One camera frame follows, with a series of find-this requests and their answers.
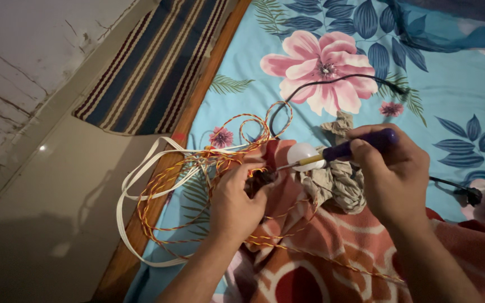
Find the person's left hand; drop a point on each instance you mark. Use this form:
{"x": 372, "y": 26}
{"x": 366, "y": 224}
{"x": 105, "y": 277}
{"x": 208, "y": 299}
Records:
{"x": 232, "y": 208}

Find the person's right hand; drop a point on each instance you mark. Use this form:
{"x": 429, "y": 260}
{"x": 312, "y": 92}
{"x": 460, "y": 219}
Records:
{"x": 394, "y": 181}

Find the dark bulb holder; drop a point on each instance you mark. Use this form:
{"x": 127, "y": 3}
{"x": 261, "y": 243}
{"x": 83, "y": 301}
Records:
{"x": 258, "y": 181}

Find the crumpled beige cloth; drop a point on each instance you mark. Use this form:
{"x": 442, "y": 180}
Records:
{"x": 339, "y": 176}

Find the black plug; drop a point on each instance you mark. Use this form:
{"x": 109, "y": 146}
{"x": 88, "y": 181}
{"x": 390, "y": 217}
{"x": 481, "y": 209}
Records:
{"x": 470, "y": 194}

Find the white light bulb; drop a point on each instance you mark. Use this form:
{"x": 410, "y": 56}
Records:
{"x": 303, "y": 156}

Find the blue floral bed sheet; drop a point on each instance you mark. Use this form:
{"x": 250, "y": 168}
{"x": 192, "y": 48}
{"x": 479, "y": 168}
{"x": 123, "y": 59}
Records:
{"x": 436, "y": 96}

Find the red patterned blanket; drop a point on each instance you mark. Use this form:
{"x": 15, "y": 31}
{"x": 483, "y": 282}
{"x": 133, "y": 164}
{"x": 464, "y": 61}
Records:
{"x": 335, "y": 256}

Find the striped blue mat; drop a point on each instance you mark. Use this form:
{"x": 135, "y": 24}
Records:
{"x": 150, "y": 67}

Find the blue sheer fabric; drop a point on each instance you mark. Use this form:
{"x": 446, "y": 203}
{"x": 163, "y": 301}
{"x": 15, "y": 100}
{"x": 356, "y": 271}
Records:
{"x": 448, "y": 25}

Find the wooden bed frame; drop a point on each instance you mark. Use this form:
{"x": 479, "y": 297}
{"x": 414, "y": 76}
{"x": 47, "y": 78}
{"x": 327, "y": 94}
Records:
{"x": 175, "y": 139}

